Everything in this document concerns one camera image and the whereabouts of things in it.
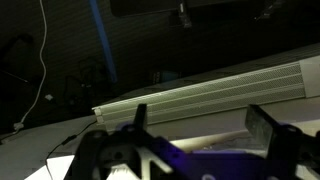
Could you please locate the thin black cable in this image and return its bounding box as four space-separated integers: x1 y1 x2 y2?
44 119 98 180

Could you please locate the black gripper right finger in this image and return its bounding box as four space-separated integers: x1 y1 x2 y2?
245 104 283 157

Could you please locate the white cable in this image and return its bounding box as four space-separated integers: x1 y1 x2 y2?
13 0 48 132

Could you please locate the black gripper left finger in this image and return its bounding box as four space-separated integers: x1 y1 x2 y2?
133 104 147 130

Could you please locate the blue pole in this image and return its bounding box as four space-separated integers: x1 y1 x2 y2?
89 0 117 83

